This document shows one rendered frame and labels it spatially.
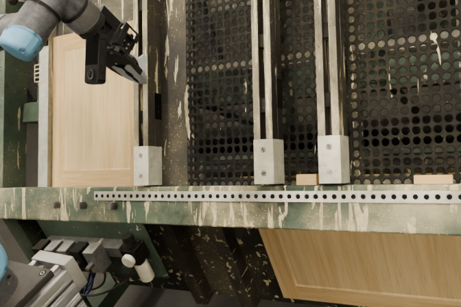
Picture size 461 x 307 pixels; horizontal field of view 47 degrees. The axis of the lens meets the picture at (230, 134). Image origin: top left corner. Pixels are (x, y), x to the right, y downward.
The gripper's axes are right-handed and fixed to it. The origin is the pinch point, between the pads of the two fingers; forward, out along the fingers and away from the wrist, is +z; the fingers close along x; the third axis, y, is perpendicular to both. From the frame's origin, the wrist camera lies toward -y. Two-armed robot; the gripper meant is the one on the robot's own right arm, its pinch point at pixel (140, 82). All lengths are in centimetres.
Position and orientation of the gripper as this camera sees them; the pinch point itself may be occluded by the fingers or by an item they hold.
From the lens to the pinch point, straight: 132.7
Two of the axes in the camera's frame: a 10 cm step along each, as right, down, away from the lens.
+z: 5.0, 5.1, 7.0
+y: 2.9, -8.6, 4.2
